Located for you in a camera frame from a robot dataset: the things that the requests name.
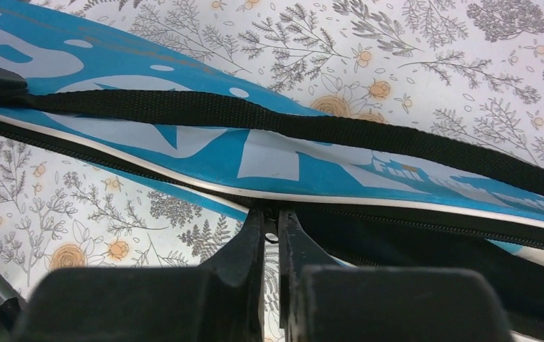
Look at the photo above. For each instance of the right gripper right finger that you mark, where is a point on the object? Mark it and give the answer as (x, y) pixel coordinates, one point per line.
(296, 251)

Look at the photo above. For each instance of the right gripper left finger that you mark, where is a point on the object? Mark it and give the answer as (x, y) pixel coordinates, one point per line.
(232, 305)

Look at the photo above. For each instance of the blue racket bag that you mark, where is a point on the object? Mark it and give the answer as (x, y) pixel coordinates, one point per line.
(437, 239)

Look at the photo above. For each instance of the floral table mat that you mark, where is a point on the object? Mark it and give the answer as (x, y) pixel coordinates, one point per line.
(469, 70)

